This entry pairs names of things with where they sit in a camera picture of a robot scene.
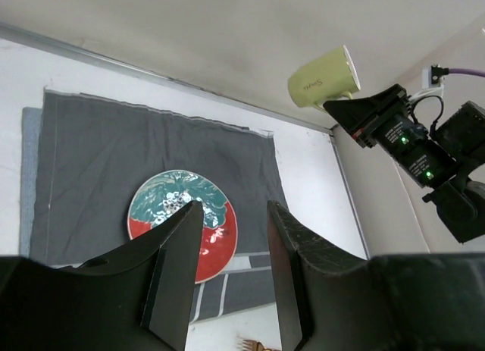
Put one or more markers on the pale yellow mug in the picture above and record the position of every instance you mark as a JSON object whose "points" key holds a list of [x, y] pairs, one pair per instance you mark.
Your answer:
{"points": [[329, 77]]}

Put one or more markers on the grey cloth placemat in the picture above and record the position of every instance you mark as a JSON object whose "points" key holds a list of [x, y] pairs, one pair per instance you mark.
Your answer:
{"points": [[84, 158]]}

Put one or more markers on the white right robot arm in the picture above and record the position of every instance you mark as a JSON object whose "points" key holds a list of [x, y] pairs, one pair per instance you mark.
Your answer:
{"points": [[441, 157]]}

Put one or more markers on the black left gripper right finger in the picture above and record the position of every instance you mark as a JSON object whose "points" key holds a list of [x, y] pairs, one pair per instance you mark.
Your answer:
{"points": [[320, 289]]}

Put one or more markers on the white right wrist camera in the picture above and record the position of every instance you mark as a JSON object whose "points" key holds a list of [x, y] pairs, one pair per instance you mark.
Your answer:
{"points": [[432, 79]]}

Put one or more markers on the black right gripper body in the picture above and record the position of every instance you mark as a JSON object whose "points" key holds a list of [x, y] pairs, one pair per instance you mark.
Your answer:
{"points": [[363, 119]]}

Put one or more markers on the copper fork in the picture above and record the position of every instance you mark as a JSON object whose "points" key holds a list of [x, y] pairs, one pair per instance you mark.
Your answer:
{"points": [[251, 345]]}

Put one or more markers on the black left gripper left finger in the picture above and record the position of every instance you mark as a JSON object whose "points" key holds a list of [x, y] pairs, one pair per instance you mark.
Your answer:
{"points": [[139, 295]]}

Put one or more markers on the teal and red plate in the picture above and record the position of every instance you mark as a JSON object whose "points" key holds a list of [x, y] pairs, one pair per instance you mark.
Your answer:
{"points": [[164, 194]]}

